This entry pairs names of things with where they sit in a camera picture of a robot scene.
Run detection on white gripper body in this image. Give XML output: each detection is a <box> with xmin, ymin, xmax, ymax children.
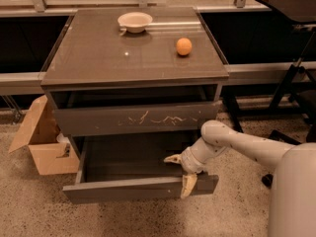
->
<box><xmin>180</xmin><ymin>147</ymin><xmax>210</xmax><ymax>174</ymax></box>

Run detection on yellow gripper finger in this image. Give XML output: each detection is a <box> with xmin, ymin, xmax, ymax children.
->
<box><xmin>181</xmin><ymin>174</ymin><xmax>198</xmax><ymax>198</ymax></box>
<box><xmin>164</xmin><ymin>154</ymin><xmax>181</xmax><ymax>164</ymax></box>

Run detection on grey drawer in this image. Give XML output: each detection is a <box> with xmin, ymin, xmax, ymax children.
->
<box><xmin>62</xmin><ymin>130</ymin><xmax>219</xmax><ymax>205</ymax></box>
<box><xmin>51</xmin><ymin>84</ymin><xmax>218</xmax><ymax>136</ymax></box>

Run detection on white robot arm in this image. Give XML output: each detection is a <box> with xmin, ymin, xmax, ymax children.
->
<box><xmin>164</xmin><ymin>120</ymin><xmax>316</xmax><ymax>237</ymax></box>

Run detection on grey top drawer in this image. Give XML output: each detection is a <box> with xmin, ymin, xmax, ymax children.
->
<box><xmin>51</xmin><ymin>84</ymin><xmax>218</xmax><ymax>136</ymax></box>

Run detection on grey drawer cabinet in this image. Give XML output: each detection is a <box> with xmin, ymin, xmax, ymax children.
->
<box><xmin>39</xmin><ymin>6</ymin><xmax>230</xmax><ymax>150</ymax></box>

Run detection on open cardboard box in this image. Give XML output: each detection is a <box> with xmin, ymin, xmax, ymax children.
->
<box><xmin>9</xmin><ymin>96</ymin><xmax>79</xmax><ymax>175</ymax></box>

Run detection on orange fruit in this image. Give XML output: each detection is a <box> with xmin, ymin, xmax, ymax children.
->
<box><xmin>176</xmin><ymin>38</ymin><xmax>193</xmax><ymax>56</ymax></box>

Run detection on white bowl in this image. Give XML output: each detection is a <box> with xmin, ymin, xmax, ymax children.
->
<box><xmin>118</xmin><ymin>12</ymin><xmax>153</xmax><ymax>34</ymax></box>

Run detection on black side table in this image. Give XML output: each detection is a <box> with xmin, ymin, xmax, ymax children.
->
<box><xmin>223</xmin><ymin>0</ymin><xmax>316</xmax><ymax>132</ymax></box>

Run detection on metal window railing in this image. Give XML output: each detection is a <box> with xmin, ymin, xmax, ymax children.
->
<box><xmin>0</xmin><ymin>0</ymin><xmax>316</xmax><ymax>97</ymax></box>

